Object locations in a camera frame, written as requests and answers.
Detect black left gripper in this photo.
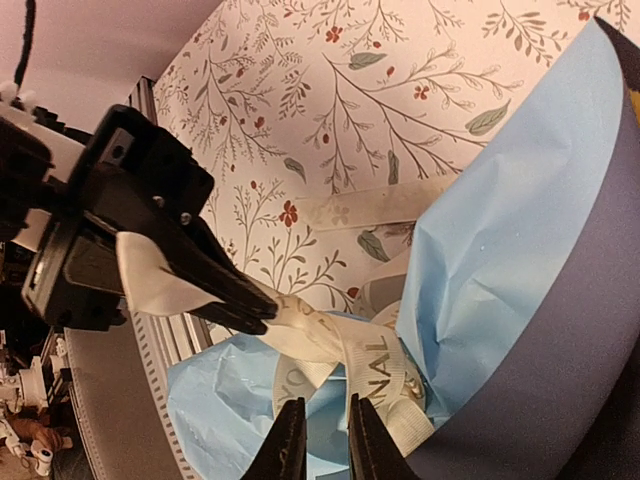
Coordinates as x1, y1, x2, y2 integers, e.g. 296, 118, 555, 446
22, 105, 278, 331

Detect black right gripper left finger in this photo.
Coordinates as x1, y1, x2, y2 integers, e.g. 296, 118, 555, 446
252, 397, 307, 480

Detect front aluminium rail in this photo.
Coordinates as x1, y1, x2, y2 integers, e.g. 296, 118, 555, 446
59, 74, 216, 480

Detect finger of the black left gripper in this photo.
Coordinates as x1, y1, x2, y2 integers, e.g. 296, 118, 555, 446
189, 304, 267, 335

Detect dark navy tissue paper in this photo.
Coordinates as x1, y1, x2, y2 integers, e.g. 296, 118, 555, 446
408, 19, 639, 479

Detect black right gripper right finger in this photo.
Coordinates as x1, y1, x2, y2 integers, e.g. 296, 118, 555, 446
348, 394, 419, 480

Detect floral patterned table mat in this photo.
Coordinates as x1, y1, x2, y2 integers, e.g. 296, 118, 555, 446
153, 1, 639, 312

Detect white ribbon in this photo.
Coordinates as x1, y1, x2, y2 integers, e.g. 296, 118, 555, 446
114, 179, 456, 459

